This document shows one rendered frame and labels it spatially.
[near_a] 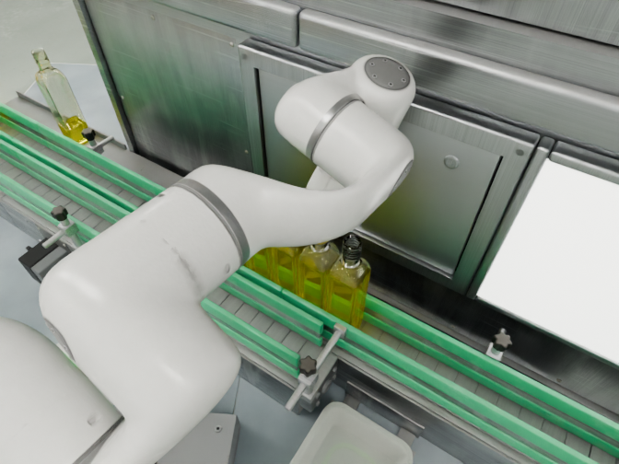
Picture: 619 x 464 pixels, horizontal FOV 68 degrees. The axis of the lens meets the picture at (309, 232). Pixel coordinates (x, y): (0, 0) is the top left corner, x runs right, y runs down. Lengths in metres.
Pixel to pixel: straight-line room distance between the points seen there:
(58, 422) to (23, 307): 0.90
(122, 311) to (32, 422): 0.11
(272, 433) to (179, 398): 0.67
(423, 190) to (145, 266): 0.51
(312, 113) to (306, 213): 0.11
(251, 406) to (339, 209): 0.67
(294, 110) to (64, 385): 0.29
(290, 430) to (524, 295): 0.50
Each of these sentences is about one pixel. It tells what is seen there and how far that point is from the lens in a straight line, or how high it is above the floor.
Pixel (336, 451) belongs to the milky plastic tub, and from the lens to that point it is 0.94.
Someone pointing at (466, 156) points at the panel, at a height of 1.27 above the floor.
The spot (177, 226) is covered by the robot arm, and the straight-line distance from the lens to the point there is 0.33.
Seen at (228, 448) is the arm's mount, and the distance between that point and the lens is 0.90.
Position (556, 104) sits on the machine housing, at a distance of 0.61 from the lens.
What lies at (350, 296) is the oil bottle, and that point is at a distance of 0.75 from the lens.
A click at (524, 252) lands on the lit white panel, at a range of 0.75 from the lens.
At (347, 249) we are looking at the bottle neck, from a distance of 0.69.
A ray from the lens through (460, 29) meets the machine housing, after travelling 0.63.
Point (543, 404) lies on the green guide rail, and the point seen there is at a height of 0.92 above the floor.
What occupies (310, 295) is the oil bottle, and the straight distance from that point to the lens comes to 0.83.
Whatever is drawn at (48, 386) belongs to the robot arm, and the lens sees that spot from 0.39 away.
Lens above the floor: 1.68
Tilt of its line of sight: 49 degrees down
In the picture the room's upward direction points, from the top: straight up
